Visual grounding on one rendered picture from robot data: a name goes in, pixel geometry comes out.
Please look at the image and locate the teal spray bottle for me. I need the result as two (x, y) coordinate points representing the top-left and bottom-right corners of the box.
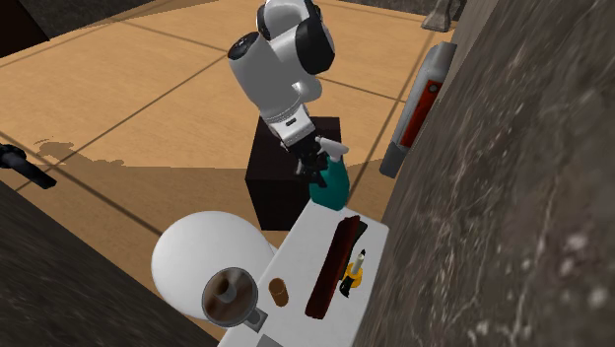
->
(307, 136), (352, 213)

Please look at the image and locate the dark robot stand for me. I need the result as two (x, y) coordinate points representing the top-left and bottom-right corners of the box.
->
(243, 115), (344, 233)

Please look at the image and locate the white candle in yellow holder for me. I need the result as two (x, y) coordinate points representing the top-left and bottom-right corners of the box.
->
(337, 247), (368, 300)

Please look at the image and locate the white toilet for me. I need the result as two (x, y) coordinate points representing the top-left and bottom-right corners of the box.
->
(150, 198), (391, 347)

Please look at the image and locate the small brown cylinder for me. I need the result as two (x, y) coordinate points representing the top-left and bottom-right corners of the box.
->
(267, 277), (291, 309)

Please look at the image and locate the grey and red wall fixture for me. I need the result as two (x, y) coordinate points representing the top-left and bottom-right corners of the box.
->
(378, 40), (458, 179)

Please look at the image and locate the black bar-shaped handle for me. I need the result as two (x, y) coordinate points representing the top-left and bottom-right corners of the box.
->
(0, 143), (58, 190)

